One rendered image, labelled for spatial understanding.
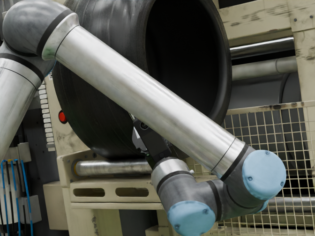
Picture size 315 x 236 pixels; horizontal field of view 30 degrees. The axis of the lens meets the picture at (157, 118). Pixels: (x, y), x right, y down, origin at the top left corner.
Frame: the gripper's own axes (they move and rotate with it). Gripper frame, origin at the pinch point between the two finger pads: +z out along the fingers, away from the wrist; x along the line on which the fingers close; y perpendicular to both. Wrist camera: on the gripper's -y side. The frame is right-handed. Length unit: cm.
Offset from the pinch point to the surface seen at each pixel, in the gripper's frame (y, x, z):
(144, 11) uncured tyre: -15.4, 13.4, 18.0
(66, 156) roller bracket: 17.5, -26.0, 20.2
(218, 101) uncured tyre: 25.3, 22.1, 18.6
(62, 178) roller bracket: 21.1, -30.1, 16.4
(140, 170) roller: 18.2, -7.4, 1.0
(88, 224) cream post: 42, -32, 14
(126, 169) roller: 18.6, -11.1, 4.5
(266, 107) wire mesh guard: 39, 36, 20
